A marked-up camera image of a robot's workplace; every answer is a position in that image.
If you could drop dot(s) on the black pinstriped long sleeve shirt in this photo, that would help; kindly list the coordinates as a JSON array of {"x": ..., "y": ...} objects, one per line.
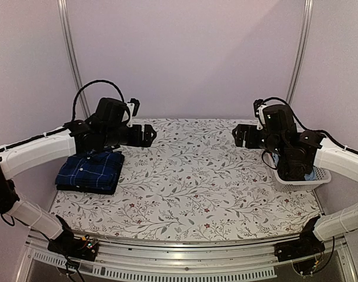
[{"x": 295, "y": 157}]

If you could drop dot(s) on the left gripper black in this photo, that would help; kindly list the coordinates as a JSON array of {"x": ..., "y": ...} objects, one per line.
[{"x": 136, "y": 140}]

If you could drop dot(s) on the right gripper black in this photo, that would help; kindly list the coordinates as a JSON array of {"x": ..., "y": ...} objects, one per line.
[{"x": 250, "y": 143}]

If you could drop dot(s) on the aluminium frame post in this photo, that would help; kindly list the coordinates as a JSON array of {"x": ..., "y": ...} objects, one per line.
[
  {"x": 301, "y": 49},
  {"x": 68, "y": 40}
]

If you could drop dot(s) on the white plastic laundry basket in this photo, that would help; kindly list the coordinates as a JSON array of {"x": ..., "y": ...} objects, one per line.
[{"x": 323, "y": 177}]

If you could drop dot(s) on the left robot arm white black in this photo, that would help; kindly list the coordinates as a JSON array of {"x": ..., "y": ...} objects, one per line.
[{"x": 110, "y": 126}]

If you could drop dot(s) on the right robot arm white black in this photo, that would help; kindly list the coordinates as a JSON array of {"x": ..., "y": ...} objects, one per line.
[{"x": 276, "y": 132}]

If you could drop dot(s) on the floral patterned tablecloth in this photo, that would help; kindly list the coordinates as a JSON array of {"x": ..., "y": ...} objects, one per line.
[{"x": 192, "y": 184}]

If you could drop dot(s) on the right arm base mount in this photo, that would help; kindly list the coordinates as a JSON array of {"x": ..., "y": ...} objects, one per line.
[{"x": 306, "y": 245}]

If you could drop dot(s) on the right aluminium frame post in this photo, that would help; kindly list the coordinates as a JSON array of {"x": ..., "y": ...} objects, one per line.
[{"x": 301, "y": 49}]

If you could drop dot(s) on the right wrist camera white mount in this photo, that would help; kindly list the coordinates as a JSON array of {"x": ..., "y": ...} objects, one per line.
[{"x": 258, "y": 106}]

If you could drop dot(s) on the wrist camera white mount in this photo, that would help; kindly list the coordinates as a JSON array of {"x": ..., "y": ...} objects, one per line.
[
  {"x": 133, "y": 107},
  {"x": 258, "y": 106}
]

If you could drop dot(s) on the light blue shirt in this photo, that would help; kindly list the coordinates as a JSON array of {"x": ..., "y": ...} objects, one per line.
[{"x": 288, "y": 174}]

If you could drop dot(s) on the left aluminium frame post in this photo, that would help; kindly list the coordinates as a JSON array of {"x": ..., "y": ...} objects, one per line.
[{"x": 68, "y": 40}]

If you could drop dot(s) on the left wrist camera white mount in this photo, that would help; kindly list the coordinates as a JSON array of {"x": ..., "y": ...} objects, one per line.
[{"x": 133, "y": 107}]

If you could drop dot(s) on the aluminium front rail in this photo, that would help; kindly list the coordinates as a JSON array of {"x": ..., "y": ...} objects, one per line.
[{"x": 143, "y": 260}]

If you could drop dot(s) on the folded blue plaid shirt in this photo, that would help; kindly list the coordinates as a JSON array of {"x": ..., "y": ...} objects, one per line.
[{"x": 100, "y": 156}]

